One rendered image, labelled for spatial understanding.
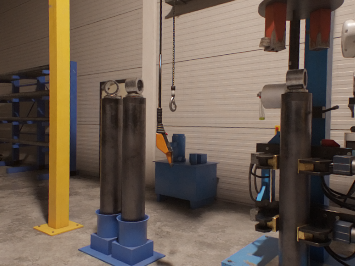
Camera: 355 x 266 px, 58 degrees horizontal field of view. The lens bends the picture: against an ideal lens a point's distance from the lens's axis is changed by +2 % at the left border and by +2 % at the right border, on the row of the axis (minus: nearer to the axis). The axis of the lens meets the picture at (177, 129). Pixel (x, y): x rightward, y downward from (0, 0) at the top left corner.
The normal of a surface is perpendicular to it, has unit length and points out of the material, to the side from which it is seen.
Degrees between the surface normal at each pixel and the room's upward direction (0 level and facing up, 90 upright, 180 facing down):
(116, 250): 90
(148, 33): 90
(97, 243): 90
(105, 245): 90
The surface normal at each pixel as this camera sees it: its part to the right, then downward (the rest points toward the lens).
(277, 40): 0.29, 0.02
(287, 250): -0.71, 0.00
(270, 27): -0.96, 0.00
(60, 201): 0.77, 0.02
